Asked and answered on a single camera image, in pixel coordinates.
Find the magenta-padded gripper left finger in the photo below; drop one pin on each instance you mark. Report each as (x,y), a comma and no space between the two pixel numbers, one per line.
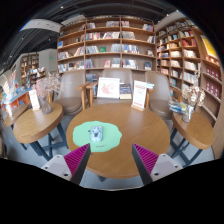
(77,160)

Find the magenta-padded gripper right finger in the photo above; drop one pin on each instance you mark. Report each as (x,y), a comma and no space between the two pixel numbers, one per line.
(146,160)

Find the transparent computer mouse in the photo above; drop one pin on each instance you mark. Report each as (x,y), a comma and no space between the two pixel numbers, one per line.
(96,134)

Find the green blob-shaped mouse pad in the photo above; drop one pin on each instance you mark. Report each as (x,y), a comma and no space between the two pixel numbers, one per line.
(111,136)

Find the round wooden side table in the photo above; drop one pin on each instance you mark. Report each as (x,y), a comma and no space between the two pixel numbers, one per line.
(196,131)
(36,125)

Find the brown padded wooden armchair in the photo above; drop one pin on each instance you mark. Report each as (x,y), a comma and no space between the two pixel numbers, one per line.
(70,100)
(113,72)
(161,103)

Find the glass vase with dried flowers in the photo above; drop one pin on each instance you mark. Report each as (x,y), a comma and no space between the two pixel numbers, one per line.
(187,115)
(45,105)

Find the stack of colourful books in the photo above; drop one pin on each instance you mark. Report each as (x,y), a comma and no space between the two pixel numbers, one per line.
(177,107)

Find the white sign on wooden stand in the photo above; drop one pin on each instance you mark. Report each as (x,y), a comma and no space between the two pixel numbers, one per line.
(139,94)

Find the dark blue book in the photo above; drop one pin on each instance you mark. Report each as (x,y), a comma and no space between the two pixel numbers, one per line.
(125,90)

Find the light blue book stack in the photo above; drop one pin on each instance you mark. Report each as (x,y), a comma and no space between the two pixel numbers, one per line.
(150,86)

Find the small white table sign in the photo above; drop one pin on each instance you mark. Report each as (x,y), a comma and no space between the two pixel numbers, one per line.
(34,99)

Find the white framed picture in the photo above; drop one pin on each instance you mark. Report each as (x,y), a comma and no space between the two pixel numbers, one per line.
(108,88)

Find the distant wooden bookshelf unit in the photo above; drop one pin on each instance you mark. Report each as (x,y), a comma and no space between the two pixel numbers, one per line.
(29,66)

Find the angled wooden bookshelf unit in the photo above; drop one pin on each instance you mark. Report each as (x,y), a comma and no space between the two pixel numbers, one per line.
(186,53)

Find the wide wooden bookshelf unit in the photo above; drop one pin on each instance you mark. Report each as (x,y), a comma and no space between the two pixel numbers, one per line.
(106,43)

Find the white hanging ceiling panel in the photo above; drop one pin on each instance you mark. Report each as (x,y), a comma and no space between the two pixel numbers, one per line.
(41,25)

